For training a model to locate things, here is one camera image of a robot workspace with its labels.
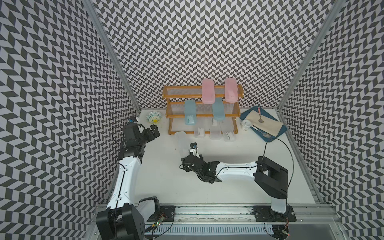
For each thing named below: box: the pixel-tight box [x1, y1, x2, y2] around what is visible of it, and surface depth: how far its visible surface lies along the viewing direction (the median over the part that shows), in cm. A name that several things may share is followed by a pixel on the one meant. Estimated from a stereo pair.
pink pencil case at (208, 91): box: [202, 78, 216, 105], surface depth 89 cm
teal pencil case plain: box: [212, 97, 226, 122], surface depth 95 cm
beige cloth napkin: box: [245, 109, 284, 137], surface depth 112 cm
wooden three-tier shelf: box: [162, 84, 244, 135], surface depth 101 cm
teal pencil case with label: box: [184, 100, 197, 126], surface depth 93 cm
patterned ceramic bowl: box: [145, 111, 162, 124], surface depth 114 cm
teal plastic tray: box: [239, 105, 287, 143], surface depth 110 cm
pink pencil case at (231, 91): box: [224, 78, 239, 103], surface depth 87 cm
